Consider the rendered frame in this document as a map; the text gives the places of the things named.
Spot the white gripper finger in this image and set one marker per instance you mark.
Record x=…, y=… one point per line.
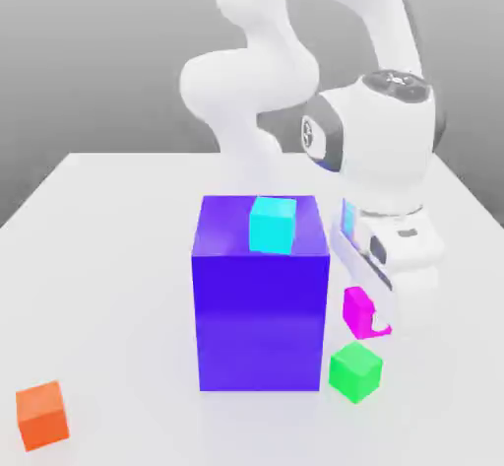
x=378, y=321

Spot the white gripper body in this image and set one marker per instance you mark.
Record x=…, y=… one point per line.
x=368, y=273

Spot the small magenta cube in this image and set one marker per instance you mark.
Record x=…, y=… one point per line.
x=356, y=310

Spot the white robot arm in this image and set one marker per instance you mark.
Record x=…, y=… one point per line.
x=267, y=79

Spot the small green cube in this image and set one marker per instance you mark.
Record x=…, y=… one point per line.
x=354, y=371

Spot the small cyan cube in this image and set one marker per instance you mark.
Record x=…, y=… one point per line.
x=272, y=226

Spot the small orange cube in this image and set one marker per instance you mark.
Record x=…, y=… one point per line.
x=42, y=416

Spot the large blue box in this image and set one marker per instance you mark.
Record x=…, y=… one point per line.
x=260, y=316

